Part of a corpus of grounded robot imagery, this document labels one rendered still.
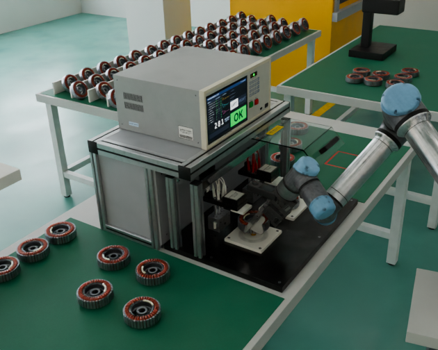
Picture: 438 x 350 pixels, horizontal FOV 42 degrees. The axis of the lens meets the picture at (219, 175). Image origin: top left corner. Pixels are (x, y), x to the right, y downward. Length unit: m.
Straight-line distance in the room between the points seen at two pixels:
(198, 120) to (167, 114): 0.13
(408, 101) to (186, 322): 0.93
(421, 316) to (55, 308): 1.10
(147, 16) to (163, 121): 4.07
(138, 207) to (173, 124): 0.32
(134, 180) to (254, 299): 0.57
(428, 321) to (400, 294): 1.30
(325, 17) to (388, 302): 3.15
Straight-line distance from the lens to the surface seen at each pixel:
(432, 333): 1.78
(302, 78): 3.78
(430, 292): 1.93
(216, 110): 1.89
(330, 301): 3.01
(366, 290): 3.10
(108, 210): 2.15
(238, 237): 2.03
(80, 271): 2.01
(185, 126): 1.91
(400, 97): 1.82
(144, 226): 2.05
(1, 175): 1.68
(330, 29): 5.51
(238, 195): 2.01
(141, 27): 6.07
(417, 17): 7.18
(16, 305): 1.93
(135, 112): 2.03
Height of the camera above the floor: 1.91
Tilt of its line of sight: 27 degrees down
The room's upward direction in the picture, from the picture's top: 2 degrees counter-clockwise
